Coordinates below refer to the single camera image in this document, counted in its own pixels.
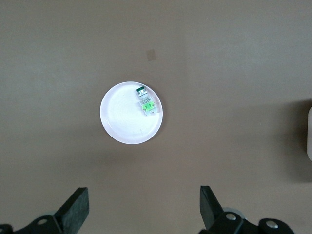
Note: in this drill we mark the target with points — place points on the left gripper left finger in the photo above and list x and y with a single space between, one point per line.
73 209

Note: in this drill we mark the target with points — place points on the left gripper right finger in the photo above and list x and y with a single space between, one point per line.
212 209

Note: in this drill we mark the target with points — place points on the pale pink plate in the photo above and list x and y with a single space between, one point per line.
122 117

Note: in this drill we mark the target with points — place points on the white lidded lunch box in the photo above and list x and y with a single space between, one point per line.
309 134

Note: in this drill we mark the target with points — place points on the translucent tape patch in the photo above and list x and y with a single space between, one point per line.
151 54

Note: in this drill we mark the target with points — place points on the green push-button switch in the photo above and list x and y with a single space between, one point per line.
146 104

